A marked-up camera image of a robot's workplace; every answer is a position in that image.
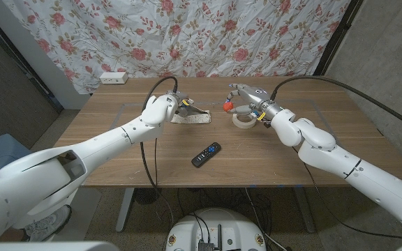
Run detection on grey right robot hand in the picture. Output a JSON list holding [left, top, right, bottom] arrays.
[[227, 83, 285, 121]]

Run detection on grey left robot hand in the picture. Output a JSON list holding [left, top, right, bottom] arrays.
[[167, 91, 202, 118]]

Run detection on cream floral pen bag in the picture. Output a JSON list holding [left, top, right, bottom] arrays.
[[170, 109, 211, 125]]

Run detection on beige masking tape roll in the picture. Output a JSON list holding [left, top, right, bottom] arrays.
[[232, 112, 258, 130]]

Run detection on black TV remote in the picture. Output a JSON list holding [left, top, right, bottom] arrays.
[[191, 142, 222, 168]]

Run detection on floral rose backdrop cloth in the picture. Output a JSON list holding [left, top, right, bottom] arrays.
[[1, 0, 352, 95]]

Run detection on white power strip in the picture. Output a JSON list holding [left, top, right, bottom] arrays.
[[99, 71, 129, 85]]

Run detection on black round floor object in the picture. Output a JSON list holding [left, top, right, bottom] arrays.
[[133, 187, 163, 205]]

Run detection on black backdrop stand pole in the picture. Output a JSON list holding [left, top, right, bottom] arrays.
[[313, 0, 365, 77]]

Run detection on white table leg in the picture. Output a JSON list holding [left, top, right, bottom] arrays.
[[293, 186, 317, 234], [115, 187, 135, 233]]

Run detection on white robot torso base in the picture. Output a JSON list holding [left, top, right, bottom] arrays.
[[165, 208, 267, 251]]

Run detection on grey white sneaker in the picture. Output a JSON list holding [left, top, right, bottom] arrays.
[[22, 204, 73, 242]]

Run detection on white robot chest cover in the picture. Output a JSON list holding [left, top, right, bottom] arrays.
[[0, 241, 120, 251]]

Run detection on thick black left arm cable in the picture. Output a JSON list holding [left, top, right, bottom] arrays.
[[140, 75, 179, 227]]

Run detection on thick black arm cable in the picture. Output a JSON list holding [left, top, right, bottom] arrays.
[[269, 75, 402, 136], [140, 75, 179, 227]]

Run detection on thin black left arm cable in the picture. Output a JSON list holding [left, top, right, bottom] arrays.
[[153, 137, 160, 189]]

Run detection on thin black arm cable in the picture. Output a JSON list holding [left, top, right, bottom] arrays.
[[153, 137, 160, 189], [291, 146, 402, 241]]

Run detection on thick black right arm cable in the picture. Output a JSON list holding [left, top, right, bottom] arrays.
[[269, 75, 402, 136]]

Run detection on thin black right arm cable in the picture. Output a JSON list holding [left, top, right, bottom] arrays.
[[291, 146, 402, 241]]

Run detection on white floor cable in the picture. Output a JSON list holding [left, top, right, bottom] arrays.
[[244, 188, 288, 251]]

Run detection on black door frame edge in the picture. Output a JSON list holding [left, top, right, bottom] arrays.
[[0, 6, 64, 112]]

